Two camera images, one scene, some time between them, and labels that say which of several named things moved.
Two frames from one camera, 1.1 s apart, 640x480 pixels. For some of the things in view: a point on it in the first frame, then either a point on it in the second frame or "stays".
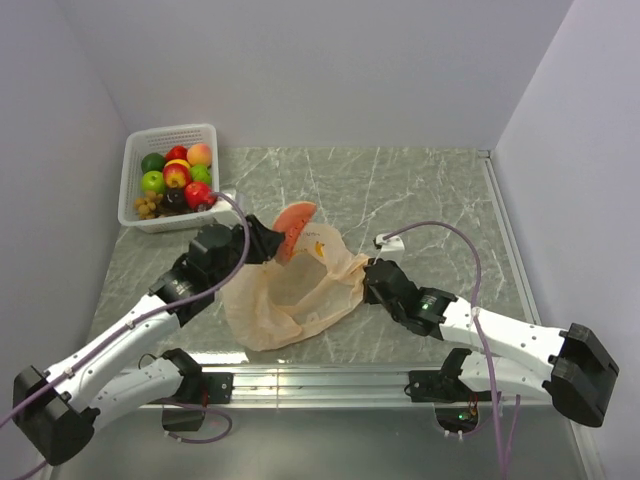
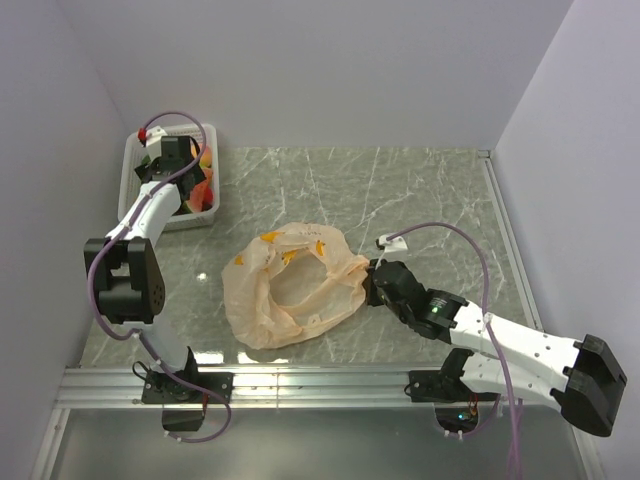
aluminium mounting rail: [339, 388] stays
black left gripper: [266, 242] → [152, 165]
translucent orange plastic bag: [271, 305] stays
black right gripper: [370, 297] stays
